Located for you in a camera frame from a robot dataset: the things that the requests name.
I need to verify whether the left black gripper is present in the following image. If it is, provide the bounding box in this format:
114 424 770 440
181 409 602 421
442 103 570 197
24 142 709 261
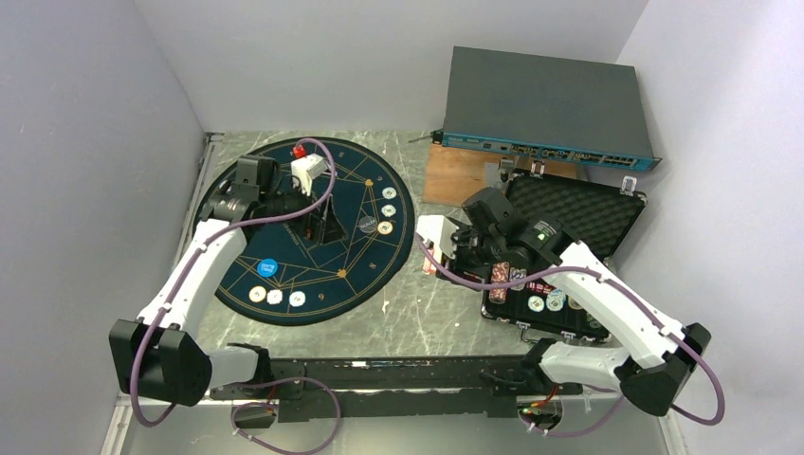
261 176 348 245

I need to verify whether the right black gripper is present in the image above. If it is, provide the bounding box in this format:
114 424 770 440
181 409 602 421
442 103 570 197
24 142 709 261
436 218 505 290

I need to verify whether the yellow chip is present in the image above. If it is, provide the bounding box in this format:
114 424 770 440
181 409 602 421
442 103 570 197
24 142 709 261
248 286 267 303
376 221 394 235

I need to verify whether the red playing card box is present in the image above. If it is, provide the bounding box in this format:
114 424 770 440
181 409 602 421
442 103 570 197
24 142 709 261
422 243 441 276

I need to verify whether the white chip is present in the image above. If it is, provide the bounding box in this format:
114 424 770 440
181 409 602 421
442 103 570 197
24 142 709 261
265 289 283 306

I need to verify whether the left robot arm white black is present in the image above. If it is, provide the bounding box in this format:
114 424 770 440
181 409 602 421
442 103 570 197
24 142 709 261
109 153 336 410

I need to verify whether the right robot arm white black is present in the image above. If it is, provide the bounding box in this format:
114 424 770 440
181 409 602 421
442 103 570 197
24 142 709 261
415 188 725 426

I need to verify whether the round dark blue poker mat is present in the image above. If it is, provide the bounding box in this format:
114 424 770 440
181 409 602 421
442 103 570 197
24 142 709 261
215 137 415 326

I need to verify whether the red chip roll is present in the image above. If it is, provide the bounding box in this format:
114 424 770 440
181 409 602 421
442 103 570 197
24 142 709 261
488 262 510 304

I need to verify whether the blue grey chip roll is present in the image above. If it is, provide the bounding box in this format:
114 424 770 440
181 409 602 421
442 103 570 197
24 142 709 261
508 267 528 291

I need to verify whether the grey dealer button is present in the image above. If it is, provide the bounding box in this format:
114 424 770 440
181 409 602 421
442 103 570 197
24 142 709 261
356 215 378 234

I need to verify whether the blue round blind button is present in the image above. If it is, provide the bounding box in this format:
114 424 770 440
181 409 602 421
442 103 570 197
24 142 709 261
255 258 279 278

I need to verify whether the wooden board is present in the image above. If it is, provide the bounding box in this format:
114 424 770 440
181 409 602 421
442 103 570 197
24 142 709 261
422 144 579 211

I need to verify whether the black poker chip case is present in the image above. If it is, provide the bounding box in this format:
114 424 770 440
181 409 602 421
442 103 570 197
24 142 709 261
481 174 647 343

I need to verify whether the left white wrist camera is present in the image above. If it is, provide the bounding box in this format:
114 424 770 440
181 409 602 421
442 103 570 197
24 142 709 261
290 144 329 196

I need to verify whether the grey network switch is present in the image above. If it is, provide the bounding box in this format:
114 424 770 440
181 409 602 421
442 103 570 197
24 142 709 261
432 46 662 172

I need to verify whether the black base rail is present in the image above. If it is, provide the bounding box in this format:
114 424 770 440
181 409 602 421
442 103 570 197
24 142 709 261
210 355 582 423

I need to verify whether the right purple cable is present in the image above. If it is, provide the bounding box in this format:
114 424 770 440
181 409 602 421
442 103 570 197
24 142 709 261
414 233 726 439

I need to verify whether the purple cable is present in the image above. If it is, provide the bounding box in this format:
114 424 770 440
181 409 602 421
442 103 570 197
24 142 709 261
414 233 726 439
128 136 343 455

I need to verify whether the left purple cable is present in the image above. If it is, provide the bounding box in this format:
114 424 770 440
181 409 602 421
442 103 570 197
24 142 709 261
128 136 343 455

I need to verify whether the aluminium frame rail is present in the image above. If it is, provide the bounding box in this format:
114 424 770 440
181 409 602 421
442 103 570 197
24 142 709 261
100 132 225 455

